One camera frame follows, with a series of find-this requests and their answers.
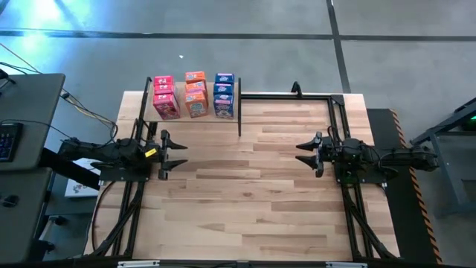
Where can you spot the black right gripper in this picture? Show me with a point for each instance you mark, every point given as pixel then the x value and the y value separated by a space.
pixel 323 154

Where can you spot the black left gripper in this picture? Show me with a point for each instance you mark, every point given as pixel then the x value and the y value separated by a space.
pixel 161 154

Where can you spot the orange Mini-Wheats cereal box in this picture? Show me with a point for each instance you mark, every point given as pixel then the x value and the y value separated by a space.
pixel 196 86
pixel 195 76
pixel 196 104

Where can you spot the blue Frosted Flakes cereal box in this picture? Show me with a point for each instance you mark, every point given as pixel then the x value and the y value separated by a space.
pixel 224 78
pixel 223 107
pixel 223 89

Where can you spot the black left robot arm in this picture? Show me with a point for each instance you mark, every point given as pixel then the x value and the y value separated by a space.
pixel 96 150

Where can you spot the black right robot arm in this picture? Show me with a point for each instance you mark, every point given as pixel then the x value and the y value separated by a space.
pixel 394 158

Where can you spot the wooden shelf board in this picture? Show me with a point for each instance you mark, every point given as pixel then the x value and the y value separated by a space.
pixel 208 120

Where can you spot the black metal shelf leg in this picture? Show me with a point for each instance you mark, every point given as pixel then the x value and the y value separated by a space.
pixel 143 108

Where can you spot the yellow label tag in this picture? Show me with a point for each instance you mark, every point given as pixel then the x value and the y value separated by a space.
pixel 150 152

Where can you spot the white printed box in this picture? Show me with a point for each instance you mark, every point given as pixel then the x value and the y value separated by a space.
pixel 80 188

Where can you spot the black desk base beam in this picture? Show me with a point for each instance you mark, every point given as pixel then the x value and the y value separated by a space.
pixel 63 167

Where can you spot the silver aluminium extrusion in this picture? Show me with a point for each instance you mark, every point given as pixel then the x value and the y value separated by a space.
pixel 137 264
pixel 346 265

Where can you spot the black hazard-striped floor mat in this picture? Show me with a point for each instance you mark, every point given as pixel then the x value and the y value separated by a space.
pixel 413 231

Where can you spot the dark metal stand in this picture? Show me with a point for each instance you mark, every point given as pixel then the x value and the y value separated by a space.
pixel 444 175

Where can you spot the grey desk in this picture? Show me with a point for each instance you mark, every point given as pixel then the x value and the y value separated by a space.
pixel 22 219
pixel 33 108

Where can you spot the black device with green lights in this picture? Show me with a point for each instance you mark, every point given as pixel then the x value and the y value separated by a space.
pixel 471 121

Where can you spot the black keyboard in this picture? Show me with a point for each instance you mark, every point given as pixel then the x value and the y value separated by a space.
pixel 9 141

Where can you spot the black computer mouse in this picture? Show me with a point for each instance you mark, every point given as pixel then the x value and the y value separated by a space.
pixel 10 201

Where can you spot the small black desk device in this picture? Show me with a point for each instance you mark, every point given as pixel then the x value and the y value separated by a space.
pixel 4 76

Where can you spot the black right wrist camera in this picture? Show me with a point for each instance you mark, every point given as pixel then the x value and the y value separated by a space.
pixel 329 143

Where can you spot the black aluminium station frame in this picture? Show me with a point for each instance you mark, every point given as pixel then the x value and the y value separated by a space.
pixel 286 97

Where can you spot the black curved bracket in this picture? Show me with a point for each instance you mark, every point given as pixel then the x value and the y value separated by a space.
pixel 296 89

